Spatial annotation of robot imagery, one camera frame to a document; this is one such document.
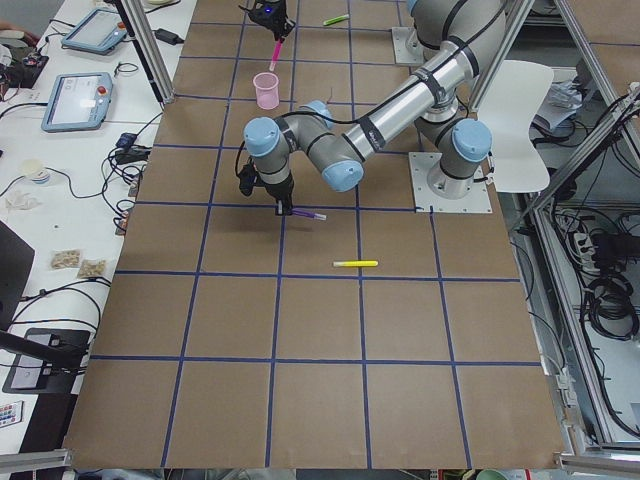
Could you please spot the green highlighter pen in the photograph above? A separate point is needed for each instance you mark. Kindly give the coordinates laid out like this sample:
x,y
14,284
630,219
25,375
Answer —
x,y
336,20

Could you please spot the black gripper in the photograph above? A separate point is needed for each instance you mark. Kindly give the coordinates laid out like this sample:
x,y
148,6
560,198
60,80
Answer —
x,y
279,191
269,16

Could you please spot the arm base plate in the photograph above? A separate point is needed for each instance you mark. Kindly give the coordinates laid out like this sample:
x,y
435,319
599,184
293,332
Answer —
x,y
414,46
434,192

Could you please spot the blue plaid pouch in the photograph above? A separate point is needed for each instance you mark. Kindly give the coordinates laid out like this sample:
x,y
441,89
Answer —
x,y
126,140

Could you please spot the purple highlighter pen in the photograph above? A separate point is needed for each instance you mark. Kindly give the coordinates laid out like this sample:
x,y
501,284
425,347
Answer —
x,y
308,214

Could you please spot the aluminium frame post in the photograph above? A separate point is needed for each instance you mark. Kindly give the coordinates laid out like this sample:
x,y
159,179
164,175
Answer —
x,y
139,30

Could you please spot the white plastic chair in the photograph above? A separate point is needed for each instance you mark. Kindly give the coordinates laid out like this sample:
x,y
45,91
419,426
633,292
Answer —
x,y
508,109

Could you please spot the far teach pendant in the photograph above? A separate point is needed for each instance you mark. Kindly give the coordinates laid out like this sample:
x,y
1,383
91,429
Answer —
x,y
98,33

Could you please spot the pink mesh cup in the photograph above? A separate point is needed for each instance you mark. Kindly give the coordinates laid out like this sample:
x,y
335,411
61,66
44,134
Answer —
x,y
266,86

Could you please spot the yellow highlighter pen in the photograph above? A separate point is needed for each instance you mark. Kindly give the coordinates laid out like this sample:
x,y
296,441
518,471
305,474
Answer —
x,y
355,264

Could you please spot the near teach pendant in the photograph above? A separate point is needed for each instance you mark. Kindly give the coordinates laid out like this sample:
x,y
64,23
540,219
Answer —
x,y
78,102

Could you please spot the black camera stand base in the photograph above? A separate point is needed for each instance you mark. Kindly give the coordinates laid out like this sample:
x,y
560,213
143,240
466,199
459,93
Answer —
x,y
47,360

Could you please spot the pink highlighter pen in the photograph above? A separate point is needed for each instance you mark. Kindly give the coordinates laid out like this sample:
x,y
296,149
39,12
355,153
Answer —
x,y
275,55

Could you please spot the teach pendant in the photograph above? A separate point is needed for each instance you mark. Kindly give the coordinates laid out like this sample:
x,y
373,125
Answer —
x,y
78,102
98,33

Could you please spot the black power adapter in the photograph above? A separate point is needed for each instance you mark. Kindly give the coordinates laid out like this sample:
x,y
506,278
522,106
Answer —
x,y
168,37

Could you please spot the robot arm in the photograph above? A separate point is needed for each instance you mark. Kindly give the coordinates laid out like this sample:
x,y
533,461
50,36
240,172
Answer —
x,y
463,38

